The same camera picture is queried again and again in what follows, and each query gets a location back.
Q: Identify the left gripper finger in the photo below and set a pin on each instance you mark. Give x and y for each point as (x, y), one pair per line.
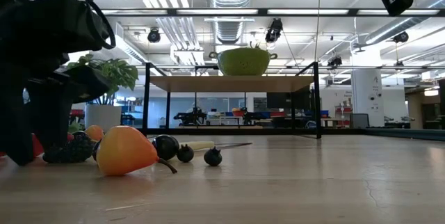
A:
(50, 112)
(15, 119)

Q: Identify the red cherry tomato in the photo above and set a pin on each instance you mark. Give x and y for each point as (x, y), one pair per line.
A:
(38, 145)

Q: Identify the green plastic colander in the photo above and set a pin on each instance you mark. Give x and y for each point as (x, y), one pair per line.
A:
(243, 62)

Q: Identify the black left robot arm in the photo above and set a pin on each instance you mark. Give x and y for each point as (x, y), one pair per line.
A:
(41, 25)

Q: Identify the small orange fruit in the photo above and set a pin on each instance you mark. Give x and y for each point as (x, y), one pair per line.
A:
(94, 133)

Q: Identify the small blackberry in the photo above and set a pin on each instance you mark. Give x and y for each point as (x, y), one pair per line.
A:
(52, 158)

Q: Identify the large blackberry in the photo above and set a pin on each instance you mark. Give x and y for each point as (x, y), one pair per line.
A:
(80, 149)

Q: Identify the white plant pot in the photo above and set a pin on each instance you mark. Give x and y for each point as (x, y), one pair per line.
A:
(102, 116)

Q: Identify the green leafy plant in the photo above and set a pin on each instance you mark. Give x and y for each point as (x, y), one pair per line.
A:
(121, 74)

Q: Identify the yellow orange pear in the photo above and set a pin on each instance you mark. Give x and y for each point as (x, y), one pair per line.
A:
(125, 151)

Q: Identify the white round column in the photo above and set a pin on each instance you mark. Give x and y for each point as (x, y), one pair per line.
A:
(366, 92)

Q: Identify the dark round plum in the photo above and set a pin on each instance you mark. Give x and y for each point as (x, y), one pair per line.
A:
(166, 147)

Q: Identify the grey box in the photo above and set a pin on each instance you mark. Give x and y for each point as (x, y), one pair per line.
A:
(359, 120)

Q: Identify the black overhead light bar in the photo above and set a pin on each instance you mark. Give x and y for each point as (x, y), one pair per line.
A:
(262, 12)

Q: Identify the dark blueberry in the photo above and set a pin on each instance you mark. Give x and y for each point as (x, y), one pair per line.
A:
(185, 153)
(212, 157)

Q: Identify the black ceiling camera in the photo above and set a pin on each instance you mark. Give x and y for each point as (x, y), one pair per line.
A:
(274, 29)
(401, 37)
(334, 62)
(153, 36)

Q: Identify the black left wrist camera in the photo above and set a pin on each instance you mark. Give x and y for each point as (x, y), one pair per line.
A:
(88, 85)

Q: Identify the wooden shelf with black frame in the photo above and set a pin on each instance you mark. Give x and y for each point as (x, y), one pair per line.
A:
(226, 84)

